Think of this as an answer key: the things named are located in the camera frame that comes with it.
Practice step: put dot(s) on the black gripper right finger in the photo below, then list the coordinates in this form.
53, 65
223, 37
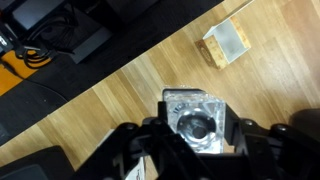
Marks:
232, 125

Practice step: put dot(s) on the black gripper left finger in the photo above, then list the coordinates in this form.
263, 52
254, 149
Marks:
162, 112

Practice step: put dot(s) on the white carton box blue logo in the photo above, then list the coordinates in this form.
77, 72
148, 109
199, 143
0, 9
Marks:
138, 170

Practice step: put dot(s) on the black flat box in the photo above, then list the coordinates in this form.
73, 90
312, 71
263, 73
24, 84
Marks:
91, 41

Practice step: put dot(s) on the cork pattern small carton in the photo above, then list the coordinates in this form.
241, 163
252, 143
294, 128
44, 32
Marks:
226, 43

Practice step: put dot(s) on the dark grey flat device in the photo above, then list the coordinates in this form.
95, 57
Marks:
36, 11

